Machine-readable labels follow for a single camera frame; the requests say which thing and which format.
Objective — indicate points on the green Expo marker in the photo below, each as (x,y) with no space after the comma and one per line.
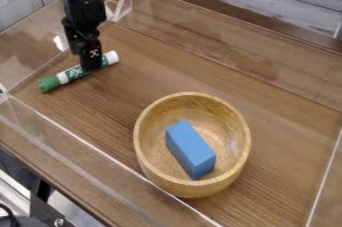
(74,73)

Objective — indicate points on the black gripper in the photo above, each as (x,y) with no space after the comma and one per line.
(85,15)

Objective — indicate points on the brown wooden bowl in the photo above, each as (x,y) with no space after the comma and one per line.
(220,124)

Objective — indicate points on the black metal table bracket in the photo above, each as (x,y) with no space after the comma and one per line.
(41,210)

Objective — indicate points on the clear acrylic tray walls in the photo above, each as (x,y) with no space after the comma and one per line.
(74,134)

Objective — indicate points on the blue rectangular block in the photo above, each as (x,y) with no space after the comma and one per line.
(190,149)

